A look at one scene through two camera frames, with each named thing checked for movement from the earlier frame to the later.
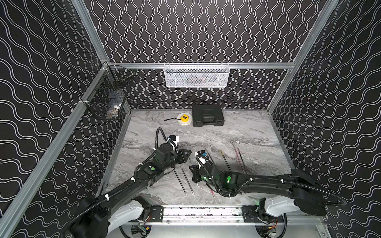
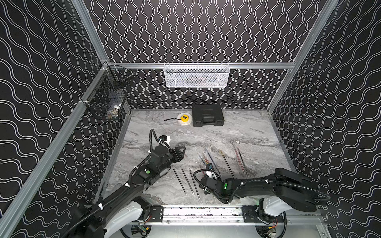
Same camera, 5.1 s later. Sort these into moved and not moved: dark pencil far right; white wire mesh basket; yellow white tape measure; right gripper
Moved: right gripper
Not moved: dark pencil far right; yellow white tape measure; white wire mesh basket
